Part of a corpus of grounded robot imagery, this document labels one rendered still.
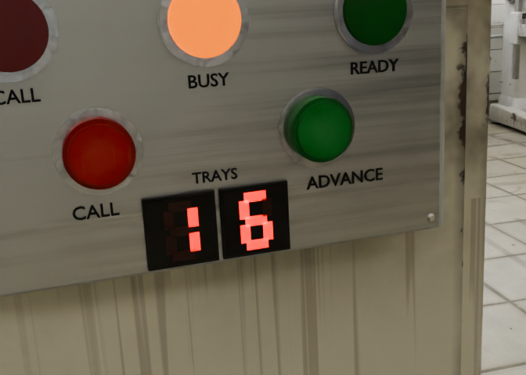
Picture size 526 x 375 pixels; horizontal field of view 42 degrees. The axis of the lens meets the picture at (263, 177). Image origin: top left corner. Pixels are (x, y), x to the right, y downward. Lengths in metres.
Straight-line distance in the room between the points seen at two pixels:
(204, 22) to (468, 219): 0.20
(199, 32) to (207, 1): 0.01
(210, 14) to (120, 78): 0.05
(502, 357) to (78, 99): 1.51
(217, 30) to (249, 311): 0.15
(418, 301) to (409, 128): 0.11
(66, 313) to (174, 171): 0.09
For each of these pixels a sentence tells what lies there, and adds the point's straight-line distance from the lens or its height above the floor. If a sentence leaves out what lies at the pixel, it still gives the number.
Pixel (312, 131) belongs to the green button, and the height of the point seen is 0.76.
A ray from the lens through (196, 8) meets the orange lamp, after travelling 0.30.
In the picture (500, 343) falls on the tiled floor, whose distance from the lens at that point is 1.79.
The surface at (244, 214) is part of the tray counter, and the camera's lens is 0.31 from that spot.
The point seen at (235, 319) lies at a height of 0.66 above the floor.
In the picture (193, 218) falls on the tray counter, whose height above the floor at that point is 0.73.
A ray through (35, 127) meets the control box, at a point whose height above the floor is 0.77.
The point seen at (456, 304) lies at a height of 0.64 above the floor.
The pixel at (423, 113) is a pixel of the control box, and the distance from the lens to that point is 0.34.
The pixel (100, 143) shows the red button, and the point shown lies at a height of 0.76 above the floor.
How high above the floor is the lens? 0.82
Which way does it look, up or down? 14 degrees down
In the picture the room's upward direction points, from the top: 3 degrees counter-clockwise
